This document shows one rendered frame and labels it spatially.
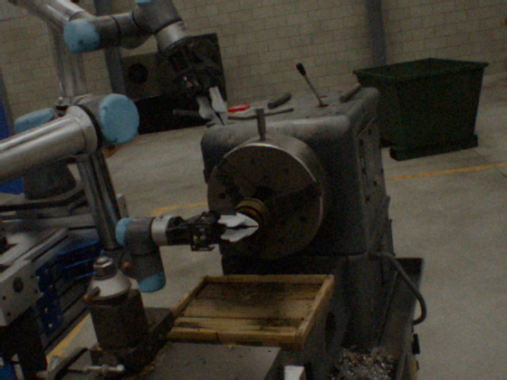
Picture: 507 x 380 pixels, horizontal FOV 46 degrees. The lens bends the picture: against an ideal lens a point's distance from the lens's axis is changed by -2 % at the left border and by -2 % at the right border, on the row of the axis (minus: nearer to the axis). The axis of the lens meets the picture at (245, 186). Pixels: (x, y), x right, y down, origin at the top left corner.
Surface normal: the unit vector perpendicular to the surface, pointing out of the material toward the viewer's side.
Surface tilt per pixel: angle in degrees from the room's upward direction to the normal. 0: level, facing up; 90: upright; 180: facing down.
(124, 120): 90
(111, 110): 89
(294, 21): 90
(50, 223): 90
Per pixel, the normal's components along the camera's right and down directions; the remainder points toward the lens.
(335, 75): -0.09, 0.27
